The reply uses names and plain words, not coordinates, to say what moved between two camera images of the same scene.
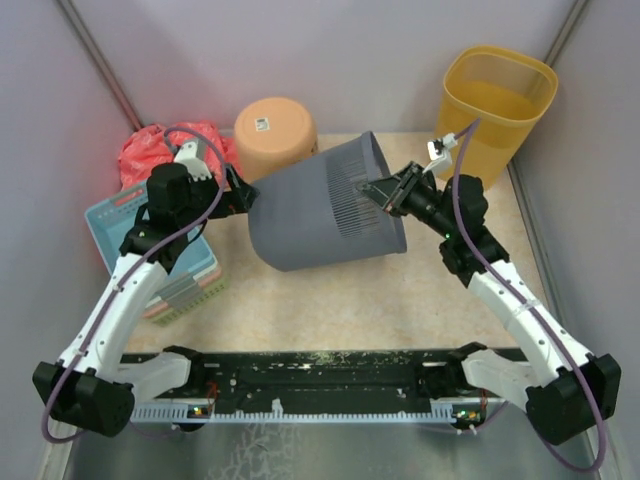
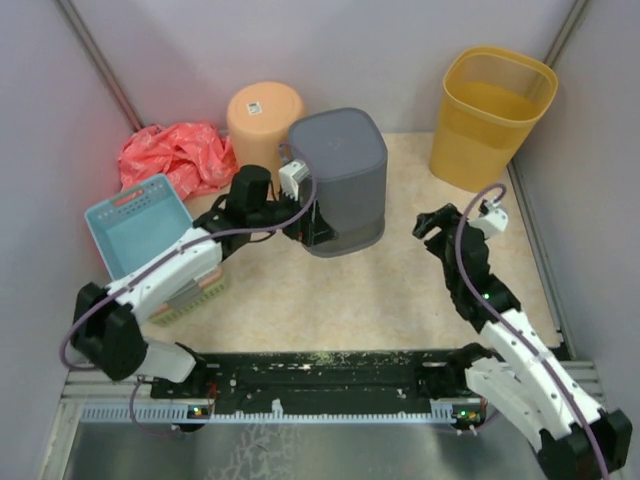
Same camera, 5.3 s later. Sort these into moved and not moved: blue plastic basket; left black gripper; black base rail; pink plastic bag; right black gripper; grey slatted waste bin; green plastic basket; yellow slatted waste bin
Moved: grey slatted waste bin; left black gripper; right black gripper
Not moved: pink plastic bag; yellow slatted waste bin; black base rail; blue plastic basket; green plastic basket
